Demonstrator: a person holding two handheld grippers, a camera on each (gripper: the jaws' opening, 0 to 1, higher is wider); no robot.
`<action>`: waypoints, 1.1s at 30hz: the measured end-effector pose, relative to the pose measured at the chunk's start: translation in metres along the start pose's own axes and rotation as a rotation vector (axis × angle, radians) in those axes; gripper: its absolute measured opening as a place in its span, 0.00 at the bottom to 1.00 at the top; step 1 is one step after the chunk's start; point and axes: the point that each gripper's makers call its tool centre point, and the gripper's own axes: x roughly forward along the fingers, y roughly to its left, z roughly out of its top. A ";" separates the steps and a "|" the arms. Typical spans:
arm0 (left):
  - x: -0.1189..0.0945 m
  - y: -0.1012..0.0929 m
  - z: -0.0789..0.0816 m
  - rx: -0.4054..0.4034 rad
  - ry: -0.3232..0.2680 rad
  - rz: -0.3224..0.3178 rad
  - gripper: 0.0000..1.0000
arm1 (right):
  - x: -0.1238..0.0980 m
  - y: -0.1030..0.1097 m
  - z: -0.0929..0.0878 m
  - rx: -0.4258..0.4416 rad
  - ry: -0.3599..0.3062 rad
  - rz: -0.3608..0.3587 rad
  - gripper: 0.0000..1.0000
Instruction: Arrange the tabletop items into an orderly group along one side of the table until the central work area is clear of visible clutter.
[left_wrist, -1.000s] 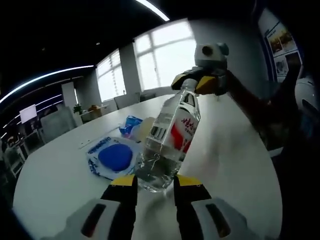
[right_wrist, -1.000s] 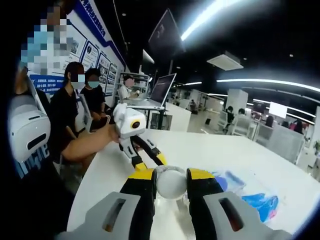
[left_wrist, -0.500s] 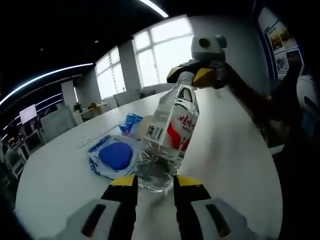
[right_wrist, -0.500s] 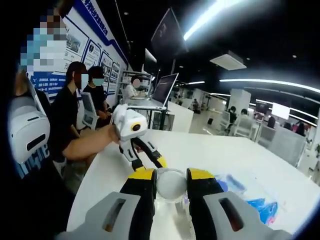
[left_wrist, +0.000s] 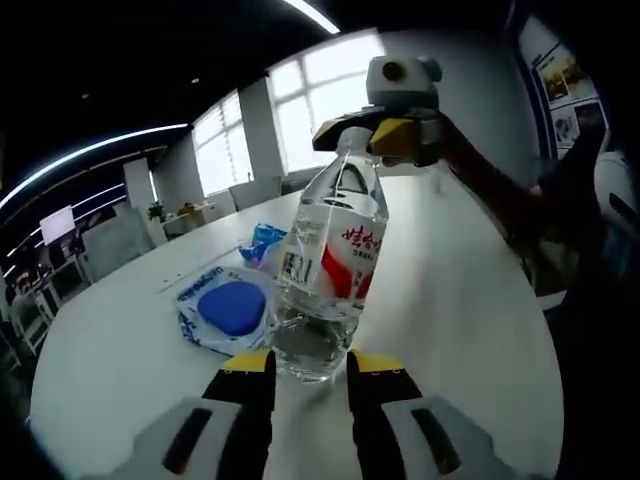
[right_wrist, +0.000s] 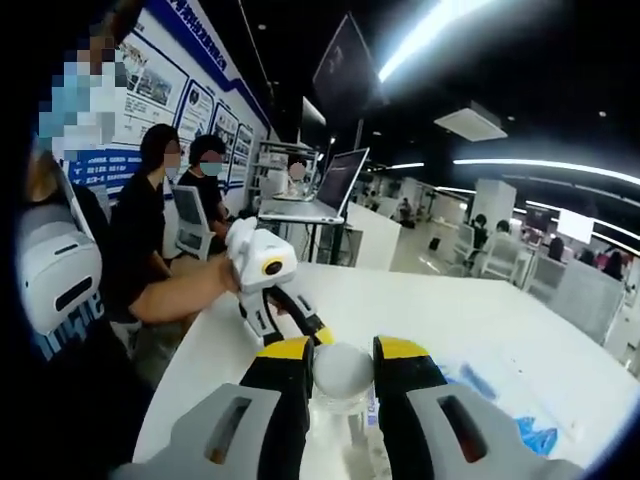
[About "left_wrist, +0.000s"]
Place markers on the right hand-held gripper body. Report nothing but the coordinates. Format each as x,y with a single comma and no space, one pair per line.
405,90

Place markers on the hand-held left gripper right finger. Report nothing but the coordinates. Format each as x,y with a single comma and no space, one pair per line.
380,425

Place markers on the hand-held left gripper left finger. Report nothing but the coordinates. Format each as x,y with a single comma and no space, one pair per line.
235,425

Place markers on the clear plastic water bottle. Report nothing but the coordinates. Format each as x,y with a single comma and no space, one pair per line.
325,225

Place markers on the clear bag with blue pad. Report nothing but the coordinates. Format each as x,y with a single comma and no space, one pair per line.
230,310

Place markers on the blue tissue packet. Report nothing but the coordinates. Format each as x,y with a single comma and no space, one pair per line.
262,240

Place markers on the wide window with blinds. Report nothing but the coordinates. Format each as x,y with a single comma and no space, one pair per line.
310,100

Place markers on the dark grey chair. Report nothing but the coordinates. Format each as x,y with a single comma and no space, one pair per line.
297,185

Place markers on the light grey chair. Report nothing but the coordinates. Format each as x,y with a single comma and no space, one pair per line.
252,195

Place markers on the narrow window with blinds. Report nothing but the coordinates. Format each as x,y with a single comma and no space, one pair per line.
222,145

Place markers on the ceiling light strip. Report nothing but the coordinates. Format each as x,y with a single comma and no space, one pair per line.
100,145
312,15

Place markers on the white table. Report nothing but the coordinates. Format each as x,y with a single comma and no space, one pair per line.
450,300

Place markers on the orange object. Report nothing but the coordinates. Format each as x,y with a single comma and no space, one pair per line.
189,208

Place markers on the white cabinet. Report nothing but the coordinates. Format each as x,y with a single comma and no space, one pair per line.
192,220

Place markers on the green potted plant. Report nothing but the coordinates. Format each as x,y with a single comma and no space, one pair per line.
156,211

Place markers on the white chest-worn device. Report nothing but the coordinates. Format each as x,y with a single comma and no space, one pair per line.
610,180

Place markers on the large grey office chair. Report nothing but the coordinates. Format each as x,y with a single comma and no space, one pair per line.
117,240

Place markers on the person's body in dark clothing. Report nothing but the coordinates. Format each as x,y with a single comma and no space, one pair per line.
590,310

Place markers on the white monitor screen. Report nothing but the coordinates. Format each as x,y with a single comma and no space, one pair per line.
57,226

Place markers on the blue and white wall poster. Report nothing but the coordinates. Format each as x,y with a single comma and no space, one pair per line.
560,85

